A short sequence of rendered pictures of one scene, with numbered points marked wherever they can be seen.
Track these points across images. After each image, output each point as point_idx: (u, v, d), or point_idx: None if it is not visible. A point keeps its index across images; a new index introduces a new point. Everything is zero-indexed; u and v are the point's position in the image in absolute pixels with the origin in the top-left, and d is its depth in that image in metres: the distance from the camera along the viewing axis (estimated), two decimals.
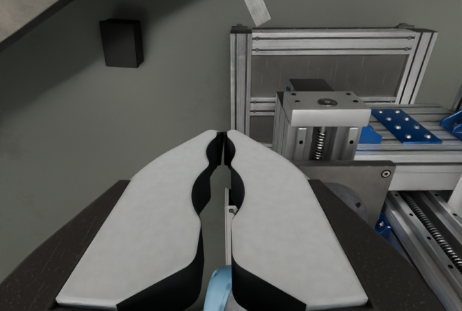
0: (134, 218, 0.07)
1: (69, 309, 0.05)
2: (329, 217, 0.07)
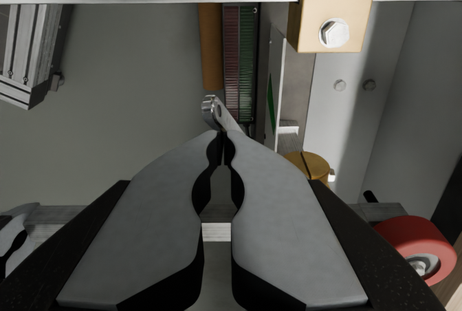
0: (134, 218, 0.07)
1: (69, 309, 0.05)
2: (329, 217, 0.07)
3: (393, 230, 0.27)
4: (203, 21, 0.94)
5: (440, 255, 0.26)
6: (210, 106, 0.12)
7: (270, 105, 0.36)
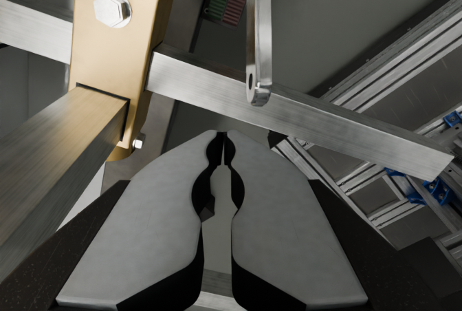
0: (134, 218, 0.07)
1: (69, 309, 0.05)
2: (329, 217, 0.07)
3: None
4: None
5: None
6: (255, 104, 0.10)
7: None
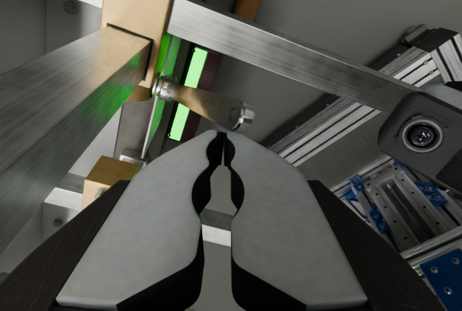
0: (134, 218, 0.07)
1: (69, 309, 0.05)
2: (328, 218, 0.07)
3: None
4: None
5: None
6: (245, 115, 0.11)
7: None
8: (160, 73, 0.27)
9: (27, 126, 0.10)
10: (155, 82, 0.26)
